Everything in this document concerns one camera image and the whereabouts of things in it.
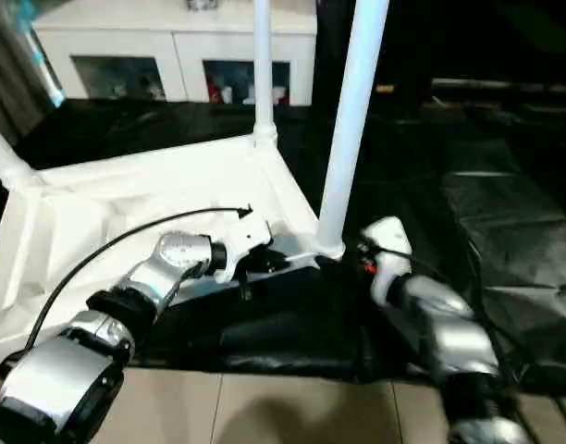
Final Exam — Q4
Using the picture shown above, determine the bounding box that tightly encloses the teal patterned hanging cloth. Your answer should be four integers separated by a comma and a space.
16, 0, 66, 108

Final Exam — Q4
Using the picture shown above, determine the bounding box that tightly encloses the white plastic table top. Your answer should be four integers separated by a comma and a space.
0, 130, 348, 367

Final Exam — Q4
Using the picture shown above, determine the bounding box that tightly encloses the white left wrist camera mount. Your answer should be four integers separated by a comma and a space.
215, 216, 274, 284

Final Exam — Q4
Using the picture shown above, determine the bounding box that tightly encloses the white cabinet with glass doors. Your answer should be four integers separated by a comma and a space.
31, 0, 320, 106

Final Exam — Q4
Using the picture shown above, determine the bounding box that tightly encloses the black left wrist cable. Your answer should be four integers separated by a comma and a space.
22, 203, 255, 352

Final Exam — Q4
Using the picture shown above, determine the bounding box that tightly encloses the grey curtain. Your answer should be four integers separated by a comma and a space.
0, 0, 49, 145

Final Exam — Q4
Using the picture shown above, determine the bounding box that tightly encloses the white plastic table leg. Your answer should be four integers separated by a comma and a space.
252, 0, 280, 150
0, 117, 44, 191
312, 0, 391, 259

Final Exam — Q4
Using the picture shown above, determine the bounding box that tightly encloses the black mat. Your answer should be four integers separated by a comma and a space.
0, 98, 566, 395

